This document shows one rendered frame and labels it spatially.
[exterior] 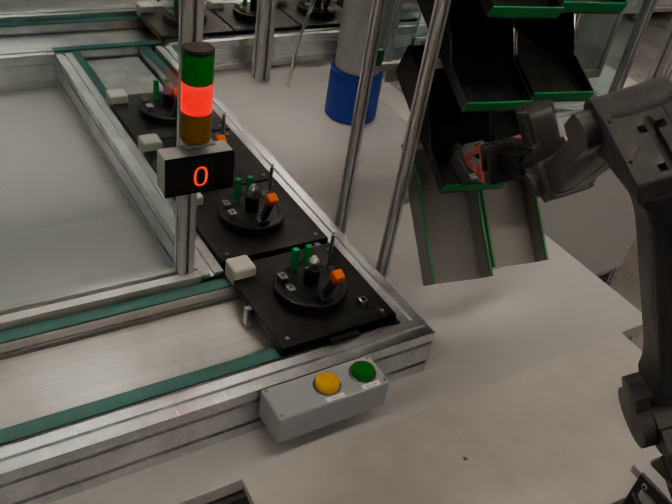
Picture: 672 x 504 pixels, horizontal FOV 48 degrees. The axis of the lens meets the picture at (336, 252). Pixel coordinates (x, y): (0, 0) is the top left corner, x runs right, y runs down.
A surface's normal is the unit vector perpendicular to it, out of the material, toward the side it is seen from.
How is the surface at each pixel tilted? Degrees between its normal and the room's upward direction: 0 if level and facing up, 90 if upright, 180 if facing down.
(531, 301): 0
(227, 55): 90
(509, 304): 0
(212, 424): 90
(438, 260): 45
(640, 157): 33
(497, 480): 0
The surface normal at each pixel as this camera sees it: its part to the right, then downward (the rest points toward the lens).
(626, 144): -0.23, -0.46
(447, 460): 0.14, -0.79
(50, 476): 0.51, 0.57
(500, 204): 0.35, -0.14
